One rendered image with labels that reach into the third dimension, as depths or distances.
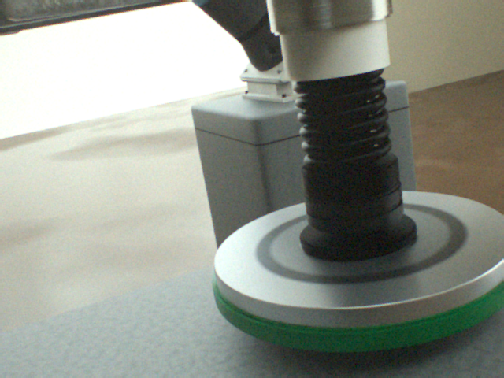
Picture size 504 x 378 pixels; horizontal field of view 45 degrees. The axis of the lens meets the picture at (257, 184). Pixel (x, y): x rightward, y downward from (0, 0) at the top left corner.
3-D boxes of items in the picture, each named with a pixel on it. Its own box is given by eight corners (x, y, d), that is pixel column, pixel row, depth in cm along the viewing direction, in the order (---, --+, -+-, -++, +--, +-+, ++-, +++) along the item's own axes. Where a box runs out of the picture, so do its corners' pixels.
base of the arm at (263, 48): (245, 71, 153) (215, 46, 149) (285, 10, 155) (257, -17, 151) (281, 72, 137) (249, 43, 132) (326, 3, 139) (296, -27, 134)
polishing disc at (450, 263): (187, 246, 52) (185, 233, 51) (406, 187, 58) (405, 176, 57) (276, 368, 32) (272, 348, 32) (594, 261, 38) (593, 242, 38)
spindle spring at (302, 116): (349, 185, 39) (331, 47, 37) (287, 173, 44) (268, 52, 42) (413, 159, 42) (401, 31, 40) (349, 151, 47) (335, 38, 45)
